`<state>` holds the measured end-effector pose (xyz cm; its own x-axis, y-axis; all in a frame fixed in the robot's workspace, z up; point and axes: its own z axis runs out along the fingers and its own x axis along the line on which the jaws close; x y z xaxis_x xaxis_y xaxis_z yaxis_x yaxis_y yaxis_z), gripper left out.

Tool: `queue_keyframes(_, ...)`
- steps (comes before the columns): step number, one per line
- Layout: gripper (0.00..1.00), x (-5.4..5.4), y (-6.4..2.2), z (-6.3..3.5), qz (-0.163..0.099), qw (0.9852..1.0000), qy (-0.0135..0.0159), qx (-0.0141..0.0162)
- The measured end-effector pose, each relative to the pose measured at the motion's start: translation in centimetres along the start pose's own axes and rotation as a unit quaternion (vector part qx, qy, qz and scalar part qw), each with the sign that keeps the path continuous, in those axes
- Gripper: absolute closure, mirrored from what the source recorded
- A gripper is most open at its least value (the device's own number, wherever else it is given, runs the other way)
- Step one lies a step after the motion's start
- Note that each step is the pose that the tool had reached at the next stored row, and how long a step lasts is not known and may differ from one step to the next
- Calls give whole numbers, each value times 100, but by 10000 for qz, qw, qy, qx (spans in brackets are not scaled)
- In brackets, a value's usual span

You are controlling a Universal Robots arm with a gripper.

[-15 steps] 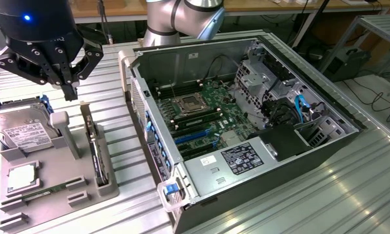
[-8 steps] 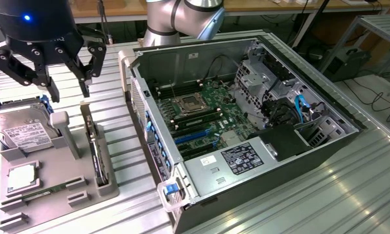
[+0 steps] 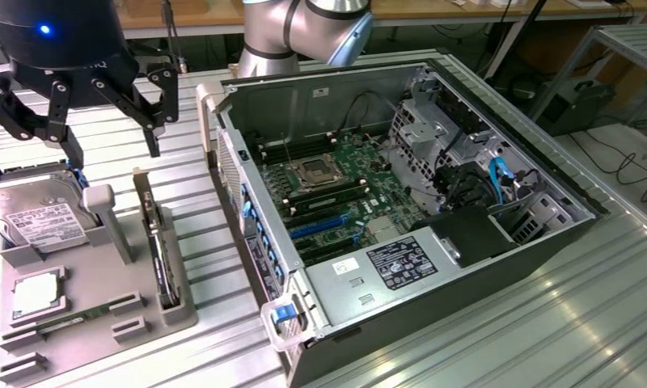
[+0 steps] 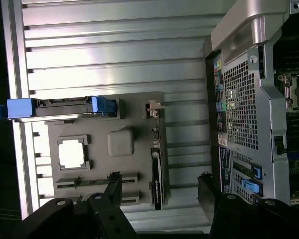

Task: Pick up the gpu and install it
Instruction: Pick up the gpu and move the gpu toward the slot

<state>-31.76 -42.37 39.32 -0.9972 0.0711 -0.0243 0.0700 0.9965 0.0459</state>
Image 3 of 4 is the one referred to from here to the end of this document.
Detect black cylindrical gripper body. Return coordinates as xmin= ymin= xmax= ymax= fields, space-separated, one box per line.
xmin=0 ymin=0 xmax=142 ymax=111

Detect black stand pole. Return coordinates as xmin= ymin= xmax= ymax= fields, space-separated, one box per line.
xmin=160 ymin=0 xmax=188 ymax=74

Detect silver hard disk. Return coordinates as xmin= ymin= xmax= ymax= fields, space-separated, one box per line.
xmin=0 ymin=168 xmax=101 ymax=254

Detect black RAM slot bank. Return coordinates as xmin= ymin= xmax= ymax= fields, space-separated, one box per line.
xmin=256 ymin=136 xmax=337 ymax=164

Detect black graphics card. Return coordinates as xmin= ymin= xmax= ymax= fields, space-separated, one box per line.
xmin=130 ymin=167 xmax=182 ymax=313

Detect CPU socket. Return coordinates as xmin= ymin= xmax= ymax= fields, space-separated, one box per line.
xmin=292 ymin=154 xmax=346 ymax=190

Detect installed RAM stick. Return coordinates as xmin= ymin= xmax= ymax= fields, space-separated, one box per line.
xmin=285 ymin=184 xmax=368 ymax=216

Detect grey parts rack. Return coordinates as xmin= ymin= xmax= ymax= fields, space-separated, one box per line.
xmin=0 ymin=183 xmax=200 ymax=385

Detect blue expansion slot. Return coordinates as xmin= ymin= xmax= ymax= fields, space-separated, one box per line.
xmin=286 ymin=213 xmax=352 ymax=240

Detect CPU chip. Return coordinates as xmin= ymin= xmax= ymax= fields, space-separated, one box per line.
xmin=10 ymin=274 xmax=61 ymax=321

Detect green motherboard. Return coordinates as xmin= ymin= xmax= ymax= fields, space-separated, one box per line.
xmin=256 ymin=129 xmax=431 ymax=268

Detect green RAM stick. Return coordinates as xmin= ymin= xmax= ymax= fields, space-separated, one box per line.
xmin=33 ymin=302 xmax=111 ymax=335

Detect silver disk bay cage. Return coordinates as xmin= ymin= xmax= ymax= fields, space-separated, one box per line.
xmin=385 ymin=98 xmax=468 ymax=205

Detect silver chipset heatsink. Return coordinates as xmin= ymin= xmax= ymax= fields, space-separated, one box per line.
xmin=364 ymin=217 xmax=406 ymax=240

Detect wooden background desk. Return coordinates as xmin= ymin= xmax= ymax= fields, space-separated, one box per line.
xmin=111 ymin=0 xmax=647 ymax=30

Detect grey power supply unit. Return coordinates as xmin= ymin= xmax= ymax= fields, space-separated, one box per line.
xmin=300 ymin=230 xmax=465 ymax=329

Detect black fan shroud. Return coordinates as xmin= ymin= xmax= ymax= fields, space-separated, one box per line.
xmin=408 ymin=205 xmax=520 ymax=268

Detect open black PC case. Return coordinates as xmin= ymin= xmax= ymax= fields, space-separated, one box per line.
xmin=194 ymin=48 xmax=611 ymax=388

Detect black box under table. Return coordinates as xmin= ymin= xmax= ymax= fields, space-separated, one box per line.
xmin=537 ymin=78 xmax=616 ymax=137

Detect metal slat side table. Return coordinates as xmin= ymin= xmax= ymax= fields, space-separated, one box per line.
xmin=525 ymin=21 xmax=647 ymax=122

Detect black wire in case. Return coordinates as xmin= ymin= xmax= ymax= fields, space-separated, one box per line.
xmin=340 ymin=90 xmax=396 ymax=139

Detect blue SATA wire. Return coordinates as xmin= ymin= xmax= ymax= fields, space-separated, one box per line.
xmin=487 ymin=156 xmax=520 ymax=204

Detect black floor cables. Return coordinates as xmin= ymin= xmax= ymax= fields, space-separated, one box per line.
xmin=568 ymin=116 xmax=647 ymax=213

